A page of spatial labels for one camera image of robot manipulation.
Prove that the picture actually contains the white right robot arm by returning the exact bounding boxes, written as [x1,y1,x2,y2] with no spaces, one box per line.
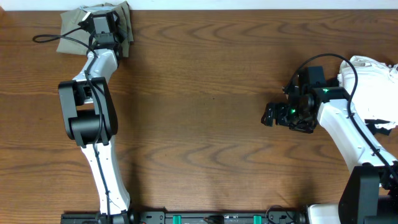
[261,87,397,223]

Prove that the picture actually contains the grey-green cotton shorts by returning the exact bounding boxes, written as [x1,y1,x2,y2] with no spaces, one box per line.
[55,1,135,58]

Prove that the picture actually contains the black folded garment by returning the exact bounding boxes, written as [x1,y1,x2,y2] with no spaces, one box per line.
[365,119,391,136]

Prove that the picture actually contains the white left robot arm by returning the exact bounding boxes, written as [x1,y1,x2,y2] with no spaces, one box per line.
[58,41,130,222]

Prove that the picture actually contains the white folded garment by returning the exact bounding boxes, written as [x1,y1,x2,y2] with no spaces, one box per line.
[337,55,397,130]

